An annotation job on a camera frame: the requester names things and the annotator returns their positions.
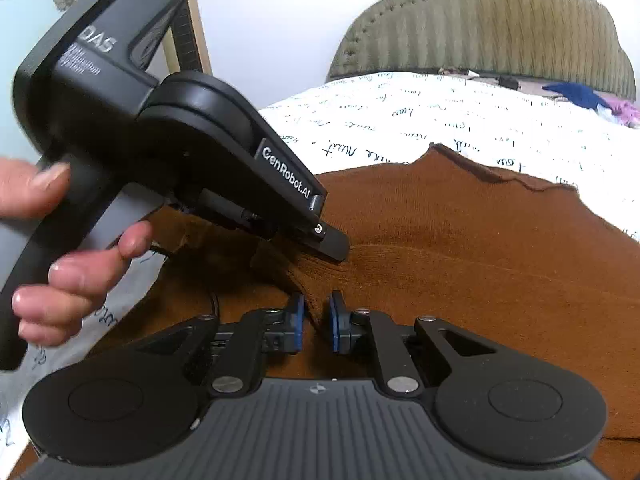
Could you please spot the wooden furniture frame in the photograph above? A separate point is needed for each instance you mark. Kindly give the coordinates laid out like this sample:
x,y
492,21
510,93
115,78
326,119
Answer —
x,y
201,35

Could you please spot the white script-print bed sheet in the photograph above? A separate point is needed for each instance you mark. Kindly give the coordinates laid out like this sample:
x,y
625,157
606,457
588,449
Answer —
x,y
400,110

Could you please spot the small black object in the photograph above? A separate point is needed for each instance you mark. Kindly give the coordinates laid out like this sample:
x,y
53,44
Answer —
x,y
507,81

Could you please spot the person's left hand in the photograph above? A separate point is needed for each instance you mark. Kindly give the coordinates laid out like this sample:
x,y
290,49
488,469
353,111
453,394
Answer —
x,y
75,285

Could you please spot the light blue cloth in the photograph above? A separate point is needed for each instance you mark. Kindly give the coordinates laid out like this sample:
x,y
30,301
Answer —
x,y
606,114

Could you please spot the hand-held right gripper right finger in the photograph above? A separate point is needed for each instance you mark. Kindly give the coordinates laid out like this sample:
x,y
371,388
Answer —
x,y
334,325

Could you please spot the purple cloth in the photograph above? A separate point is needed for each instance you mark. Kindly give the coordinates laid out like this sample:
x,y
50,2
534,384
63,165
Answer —
x,y
627,111

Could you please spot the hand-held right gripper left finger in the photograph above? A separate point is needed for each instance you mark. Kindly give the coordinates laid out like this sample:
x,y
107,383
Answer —
x,y
297,324

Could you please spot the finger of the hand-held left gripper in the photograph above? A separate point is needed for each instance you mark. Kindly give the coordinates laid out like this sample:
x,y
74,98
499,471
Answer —
x,y
285,180

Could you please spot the brown knit garment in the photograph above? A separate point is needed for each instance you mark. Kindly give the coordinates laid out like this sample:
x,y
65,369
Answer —
x,y
475,260

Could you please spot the dark blue cloth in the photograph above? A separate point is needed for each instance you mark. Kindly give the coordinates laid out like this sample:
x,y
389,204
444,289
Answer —
x,y
575,94

